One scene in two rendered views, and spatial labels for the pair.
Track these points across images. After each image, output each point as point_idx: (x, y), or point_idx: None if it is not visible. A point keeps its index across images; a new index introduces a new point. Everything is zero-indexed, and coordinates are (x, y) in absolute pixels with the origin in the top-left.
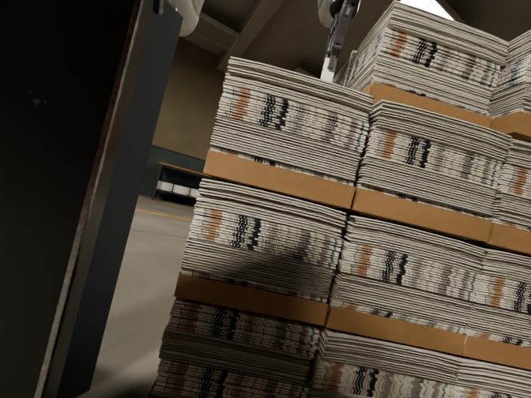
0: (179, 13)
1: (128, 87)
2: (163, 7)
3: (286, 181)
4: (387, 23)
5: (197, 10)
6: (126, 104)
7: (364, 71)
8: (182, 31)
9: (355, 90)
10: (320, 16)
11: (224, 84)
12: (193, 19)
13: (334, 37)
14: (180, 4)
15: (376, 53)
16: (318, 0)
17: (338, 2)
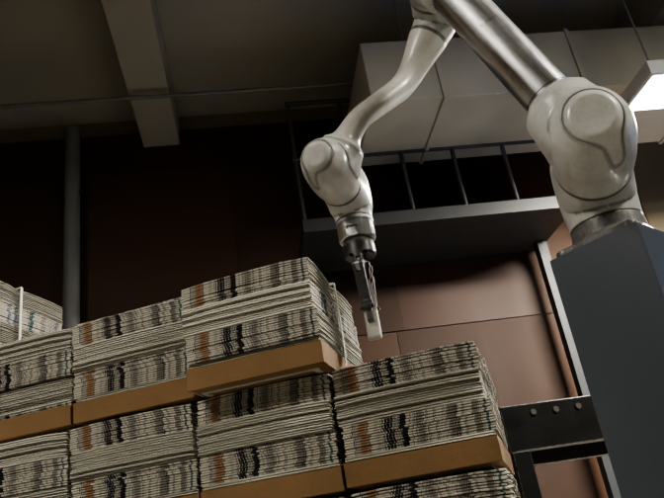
0: (571, 184)
1: (514, 476)
2: (509, 452)
3: None
4: (353, 322)
5: (546, 147)
6: (516, 478)
7: (356, 350)
8: (580, 166)
9: (355, 361)
10: (343, 171)
11: (497, 400)
12: (555, 158)
13: (375, 298)
14: (566, 186)
15: (357, 345)
16: (354, 161)
17: (372, 258)
